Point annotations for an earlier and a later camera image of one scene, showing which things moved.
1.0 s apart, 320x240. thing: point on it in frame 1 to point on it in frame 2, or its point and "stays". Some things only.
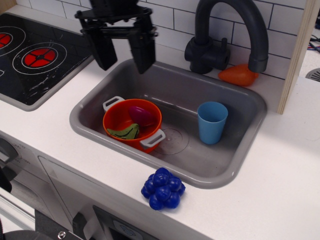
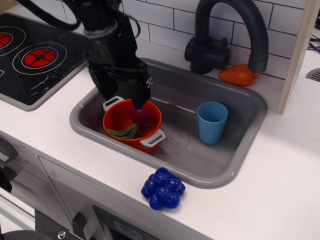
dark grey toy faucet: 203,54 stays
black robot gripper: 106,19 to 112,52
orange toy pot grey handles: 116,115 stays
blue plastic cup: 212,116 stays
